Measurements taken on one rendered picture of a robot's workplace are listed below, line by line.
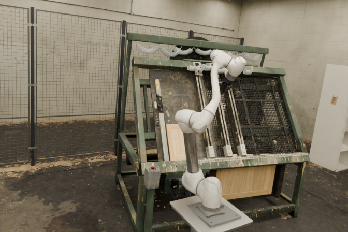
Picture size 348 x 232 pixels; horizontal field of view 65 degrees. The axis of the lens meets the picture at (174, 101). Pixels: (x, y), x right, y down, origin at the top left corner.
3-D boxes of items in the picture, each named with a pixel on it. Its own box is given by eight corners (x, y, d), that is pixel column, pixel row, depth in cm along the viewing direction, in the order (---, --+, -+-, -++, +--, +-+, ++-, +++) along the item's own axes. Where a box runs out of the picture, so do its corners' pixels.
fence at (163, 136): (163, 161, 283) (164, 161, 280) (154, 80, 319) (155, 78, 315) (168, 161, 285) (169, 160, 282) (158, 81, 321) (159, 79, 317)
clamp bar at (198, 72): (205, 158, 302) (216, 154, 281) (189, 65, 346) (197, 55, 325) (213, 158, 305) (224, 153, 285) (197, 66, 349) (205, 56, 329)
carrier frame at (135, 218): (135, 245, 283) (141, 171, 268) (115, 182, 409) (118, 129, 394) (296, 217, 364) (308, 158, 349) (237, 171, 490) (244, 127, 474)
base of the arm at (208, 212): (229, 213, 223) (230, 206, 222) (206, 218, 213) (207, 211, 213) (216, 202, 239) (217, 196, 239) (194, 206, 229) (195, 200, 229)
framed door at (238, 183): (212, 200, 337) (213, 201, 335) (217, 158, 327) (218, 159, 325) (270, 192, 370) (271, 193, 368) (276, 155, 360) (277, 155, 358)
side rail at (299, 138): (296, 154, 357) (302, 151, 348) (274, 79, 398) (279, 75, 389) (301, 153, 360) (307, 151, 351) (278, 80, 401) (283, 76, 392)
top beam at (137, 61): (131, 68, 315) (133, 63, 306) (131, 60, 319) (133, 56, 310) (281, 77, 396) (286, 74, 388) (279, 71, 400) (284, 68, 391)
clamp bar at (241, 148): (237, 156, 317) (249, 151, 297) (218, 67, 361) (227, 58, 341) (245, 156, 321) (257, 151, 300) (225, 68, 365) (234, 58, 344)
